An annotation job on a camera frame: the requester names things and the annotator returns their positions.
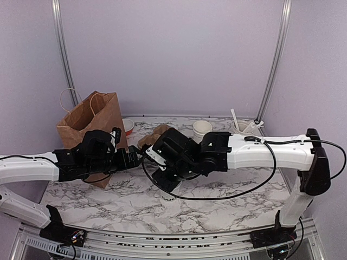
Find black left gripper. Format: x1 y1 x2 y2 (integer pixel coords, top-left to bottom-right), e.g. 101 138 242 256
86 145 146 176

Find white paper coffee cup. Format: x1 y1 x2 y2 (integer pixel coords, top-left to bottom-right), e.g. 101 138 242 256
160 186 180 202

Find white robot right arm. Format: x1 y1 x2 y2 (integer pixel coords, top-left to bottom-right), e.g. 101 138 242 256
145 128 331 243

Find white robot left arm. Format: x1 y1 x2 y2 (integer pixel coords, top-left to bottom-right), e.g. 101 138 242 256
1 127 140 244

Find orange white bowl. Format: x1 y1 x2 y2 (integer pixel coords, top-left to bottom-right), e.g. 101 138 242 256
123 118 134 136

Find stacked cardboard cup carriers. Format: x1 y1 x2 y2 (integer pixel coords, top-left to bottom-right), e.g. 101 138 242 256
137 124 171 150

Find brown paper bag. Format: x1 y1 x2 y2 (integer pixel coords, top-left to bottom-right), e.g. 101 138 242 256
54 91 128 189

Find stack of white paper cups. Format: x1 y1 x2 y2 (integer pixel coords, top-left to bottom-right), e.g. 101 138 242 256
192 120 213 144

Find white wrapped straw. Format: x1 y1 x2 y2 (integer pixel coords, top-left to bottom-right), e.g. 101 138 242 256
230 108 240 131

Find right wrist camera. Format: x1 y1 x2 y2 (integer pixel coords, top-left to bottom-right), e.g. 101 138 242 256
145 146 166 171

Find aluminium front rail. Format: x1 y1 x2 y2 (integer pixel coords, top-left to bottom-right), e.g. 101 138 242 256
10 219 327 259

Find left aluminium frame post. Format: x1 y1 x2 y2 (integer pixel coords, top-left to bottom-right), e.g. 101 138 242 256
52 0 79 107

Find aluminium frame post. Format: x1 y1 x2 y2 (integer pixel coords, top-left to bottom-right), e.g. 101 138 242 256
255 0 292 122
52 0 79 107

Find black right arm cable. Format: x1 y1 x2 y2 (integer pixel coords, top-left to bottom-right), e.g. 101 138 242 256
142 135 347 201

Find right aluminium frame post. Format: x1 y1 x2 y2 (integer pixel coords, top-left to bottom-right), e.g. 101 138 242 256
255 0 292 122

